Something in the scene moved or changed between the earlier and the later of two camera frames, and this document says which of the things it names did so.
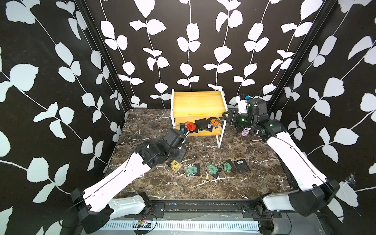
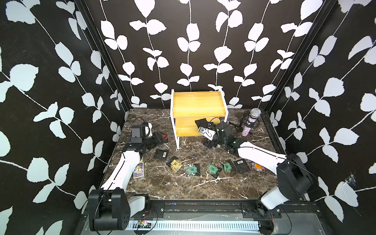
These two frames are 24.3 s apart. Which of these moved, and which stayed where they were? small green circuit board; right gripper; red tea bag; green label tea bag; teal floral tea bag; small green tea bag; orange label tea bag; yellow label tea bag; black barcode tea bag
Moved: right gripper; orange label tea bag; red tea bag
Stayed: black barcode tea bag; small green tea bag; yellow label tea bag; small green circuit board; green label tea bag; teal floral tea bag
